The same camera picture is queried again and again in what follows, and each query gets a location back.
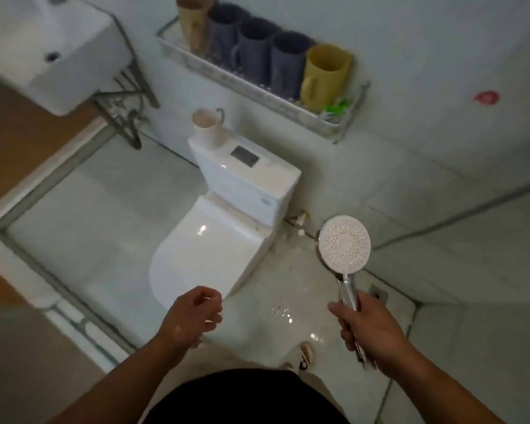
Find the person's right forearm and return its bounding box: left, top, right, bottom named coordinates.
left=377, top=342, right=509, bottom=424

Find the white ceramic sink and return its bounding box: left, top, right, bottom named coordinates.
left=0, top=0, right=131, bottom=118

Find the navy plastic cup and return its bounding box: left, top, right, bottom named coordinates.
left=231, top=17, right=281, bottom=74
left=269, top=30, right=317, bottom=100
left=207, top=2, right=250, bottom=62

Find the person's right hand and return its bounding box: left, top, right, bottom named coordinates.
left=327, top=291, right=414, bottom=377

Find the black shirt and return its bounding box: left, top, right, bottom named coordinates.
left=143, top=368, right=350, bottom=424

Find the green packet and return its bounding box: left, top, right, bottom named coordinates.
left=322, top=99, right=352, bottom=124

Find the tan plastic cup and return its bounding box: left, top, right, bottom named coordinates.
left=175, top=0, right=215, bottom=56

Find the yellow plastic cup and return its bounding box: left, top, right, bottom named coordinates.
left=300, top=44, right=353, bottom=113

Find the person's slipper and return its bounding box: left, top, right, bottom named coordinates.
left=298, top=342, right=317, bottom=372

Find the white toilet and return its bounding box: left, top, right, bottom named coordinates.
left=149, top=132, right=302, bottom=310

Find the chrome shower head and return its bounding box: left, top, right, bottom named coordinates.
left=316, top=215, right=379, bottom=372

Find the person's left forearm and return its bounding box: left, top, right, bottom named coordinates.
left=48, top=333, right=191, bottom=424

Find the metal wall shelf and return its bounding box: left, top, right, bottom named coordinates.
left=155, top=15, right=372, bottom=144

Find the person's left hand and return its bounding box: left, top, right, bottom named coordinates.
left=157, top=285, right=224, bottom=352

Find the white angle valve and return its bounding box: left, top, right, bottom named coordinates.
left=291, top=210, right=312, bottom=237

